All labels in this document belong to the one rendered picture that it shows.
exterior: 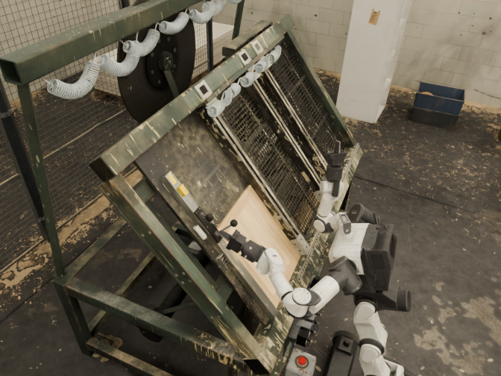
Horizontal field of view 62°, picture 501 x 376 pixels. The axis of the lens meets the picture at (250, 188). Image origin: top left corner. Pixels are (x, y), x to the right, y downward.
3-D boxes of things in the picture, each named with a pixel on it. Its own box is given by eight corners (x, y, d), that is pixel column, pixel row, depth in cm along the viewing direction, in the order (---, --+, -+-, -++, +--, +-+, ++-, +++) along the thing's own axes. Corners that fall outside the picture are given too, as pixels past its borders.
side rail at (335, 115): (343, 150, 362) (354, 145, 355) (276, 38, 330) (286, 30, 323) (345, 145, 368) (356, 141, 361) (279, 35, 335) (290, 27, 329)
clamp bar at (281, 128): (320, 207, 295) (350, 198, 280) (225, 62, 260) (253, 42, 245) (324, 199, 302) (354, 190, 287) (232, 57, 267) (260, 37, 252)
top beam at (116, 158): (103, 183, 172) (115, 176, 166) (87, 164, 169) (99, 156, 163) (285, 31, 332) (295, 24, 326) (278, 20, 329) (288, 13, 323)
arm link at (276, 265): (256, 260, 196) (268, 283, 187) (264, 247, 191) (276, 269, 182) (267, 259, 200) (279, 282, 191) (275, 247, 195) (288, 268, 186)
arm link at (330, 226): (333, 227, 254) (360, 221, 236) (320, 239, 246) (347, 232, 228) (323, 211, 253) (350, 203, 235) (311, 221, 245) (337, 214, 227)
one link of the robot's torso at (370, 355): (391, 370, 270) (388, 321, 245) (386, 399, 255) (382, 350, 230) (367, 365, 277) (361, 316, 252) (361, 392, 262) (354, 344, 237)
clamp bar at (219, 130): (297, 258, 256) (329, 251, 242) (181, 95, 221) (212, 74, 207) (302, 247, 264) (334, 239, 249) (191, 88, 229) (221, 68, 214)
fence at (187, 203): (269, 318, 222) (274, 318, 220) (159, 178, 195) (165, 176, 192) (272, 311, 226) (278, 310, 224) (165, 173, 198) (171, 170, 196)
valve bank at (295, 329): (306, 366, 234) (311, 343, 220) (282, 356, 239) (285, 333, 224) (329, 300, 271) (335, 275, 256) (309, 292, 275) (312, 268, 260)
